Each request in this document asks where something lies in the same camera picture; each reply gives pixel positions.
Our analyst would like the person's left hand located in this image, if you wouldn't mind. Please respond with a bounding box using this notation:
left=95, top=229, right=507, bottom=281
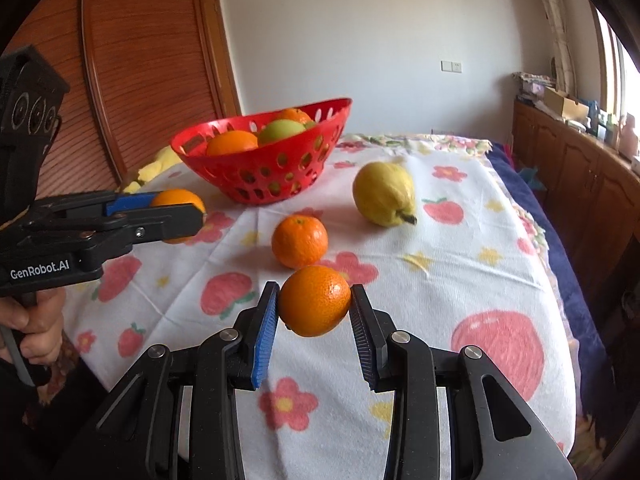
left=0, top=288, right=66, bottom=365

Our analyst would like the red perforated plastic basket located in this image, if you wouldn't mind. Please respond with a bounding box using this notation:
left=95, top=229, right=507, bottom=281
left=170, top=98, right=352, bottom=205

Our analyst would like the small mandarin hidden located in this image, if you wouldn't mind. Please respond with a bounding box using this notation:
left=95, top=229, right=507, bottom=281
left=278, top=266, right=352, bottom=337

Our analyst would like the cardboard box on cabinet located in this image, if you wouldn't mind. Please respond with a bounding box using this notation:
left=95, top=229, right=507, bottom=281
left=544, top=87, right=589, bottom=122

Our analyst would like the brown wooden low cabinet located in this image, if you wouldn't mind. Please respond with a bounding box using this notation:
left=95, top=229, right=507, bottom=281
left=512, top=101, right=639, bottom=302

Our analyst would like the patterned white curtain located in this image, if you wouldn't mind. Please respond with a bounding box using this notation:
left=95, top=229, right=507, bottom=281
left=541, top=0, right=577, bottom=94

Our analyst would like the brown wooden wardrobe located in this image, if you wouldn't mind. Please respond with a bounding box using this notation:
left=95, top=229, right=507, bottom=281
left=1, top=0, right=241, bottom=196

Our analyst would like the small mandarin behind oranges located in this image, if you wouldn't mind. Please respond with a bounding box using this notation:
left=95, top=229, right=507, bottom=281
left=271, top=214, right=329, bottom=270

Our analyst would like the large orange front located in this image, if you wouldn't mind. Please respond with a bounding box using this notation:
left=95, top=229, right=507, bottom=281
left=206, top=130, right=258, bottom=156

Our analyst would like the green lime upper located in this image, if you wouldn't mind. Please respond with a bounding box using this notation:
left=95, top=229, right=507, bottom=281
left=257, top=119, right=306, bottom=146

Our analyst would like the wooden framed window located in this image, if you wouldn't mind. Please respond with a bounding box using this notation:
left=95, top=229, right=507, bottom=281
left=592, top=8, right=640, bottom=126

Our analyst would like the white wall switch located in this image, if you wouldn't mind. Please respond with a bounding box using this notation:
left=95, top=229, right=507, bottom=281
left=440, top=61, right=462, bottom=74

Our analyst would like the yellow-green pear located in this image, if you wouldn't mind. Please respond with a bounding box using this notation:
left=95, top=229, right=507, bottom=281
left=352, top=162, right=418, bottom=228

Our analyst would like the floral strawberry bed sheet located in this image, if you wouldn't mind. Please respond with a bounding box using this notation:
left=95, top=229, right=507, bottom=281
left=62, top=132, right=582, bottom=480

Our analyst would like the yellow-orange citrus far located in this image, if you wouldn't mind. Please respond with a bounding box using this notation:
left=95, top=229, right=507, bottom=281
left=277, top=107, right=312, bottom=125

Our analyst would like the blue blanket under sheet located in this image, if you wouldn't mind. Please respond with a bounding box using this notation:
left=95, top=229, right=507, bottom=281
left=487, top=143, right=614, bottom=415

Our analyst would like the pink bottle on cabinet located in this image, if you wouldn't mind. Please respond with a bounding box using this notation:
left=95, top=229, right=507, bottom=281
left=618, top=114, right=639, bottom=162

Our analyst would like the small mandarin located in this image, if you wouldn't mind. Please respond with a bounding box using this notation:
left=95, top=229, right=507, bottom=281
left=151, top=188, right=206, bottom=244
left=271, top=214, right=329, bottom=270

